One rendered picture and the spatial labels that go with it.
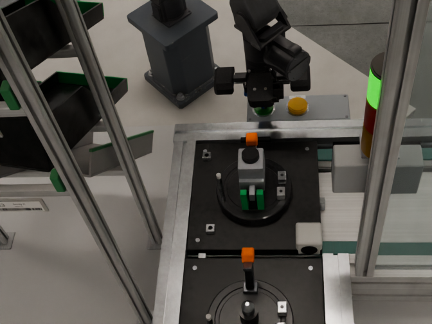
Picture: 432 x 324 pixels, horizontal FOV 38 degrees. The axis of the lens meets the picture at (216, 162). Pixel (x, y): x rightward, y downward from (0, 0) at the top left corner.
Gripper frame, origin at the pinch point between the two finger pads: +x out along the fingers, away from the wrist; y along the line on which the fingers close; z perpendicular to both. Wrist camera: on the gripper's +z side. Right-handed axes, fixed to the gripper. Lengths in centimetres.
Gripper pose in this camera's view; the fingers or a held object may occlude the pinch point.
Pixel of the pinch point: (263, 96)
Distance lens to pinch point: 127.8
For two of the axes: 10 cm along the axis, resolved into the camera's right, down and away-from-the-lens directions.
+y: 9.9, -0.3, -1.3
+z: -0.5, 8.1, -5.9
